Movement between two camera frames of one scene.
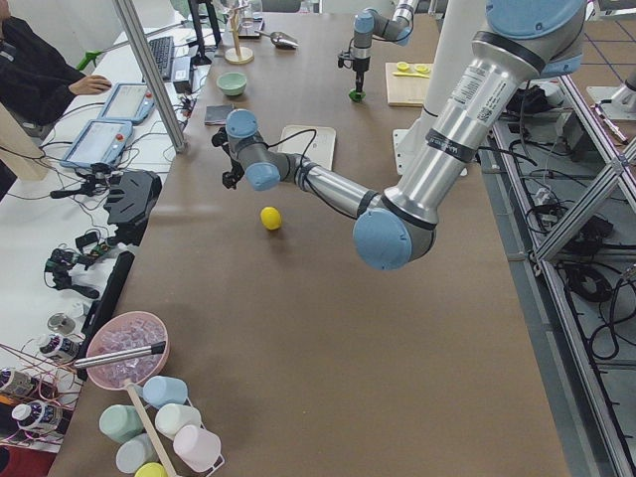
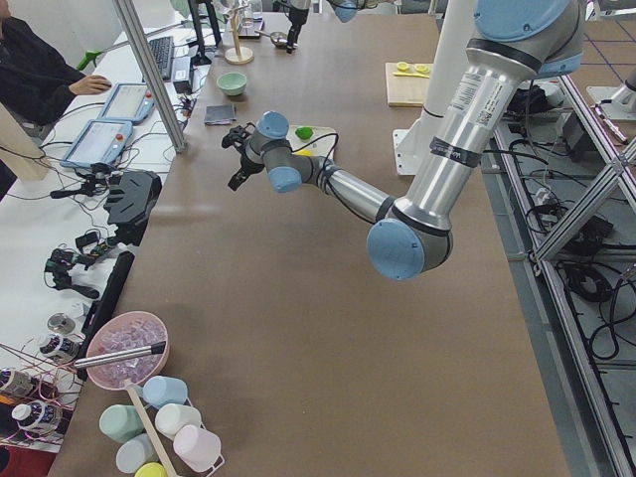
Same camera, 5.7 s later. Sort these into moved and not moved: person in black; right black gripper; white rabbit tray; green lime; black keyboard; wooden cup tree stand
Moved: right black gripper; green lime
Not moved: black keyboard; white rabbit tray; wooden cup tree stand; person in black
